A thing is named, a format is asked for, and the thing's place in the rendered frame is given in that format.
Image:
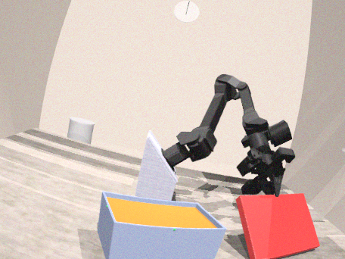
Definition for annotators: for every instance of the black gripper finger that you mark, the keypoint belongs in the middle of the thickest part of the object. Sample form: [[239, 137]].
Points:
[[265, 186], [275, 174]]

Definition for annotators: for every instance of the red box lid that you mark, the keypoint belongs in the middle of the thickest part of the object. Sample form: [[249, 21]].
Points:
[[276, 227]]

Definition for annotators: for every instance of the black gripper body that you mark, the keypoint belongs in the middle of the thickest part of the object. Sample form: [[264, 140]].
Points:
[[273, 159]]

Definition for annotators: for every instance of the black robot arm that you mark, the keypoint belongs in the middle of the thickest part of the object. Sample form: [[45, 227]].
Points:
[[201, 140]]

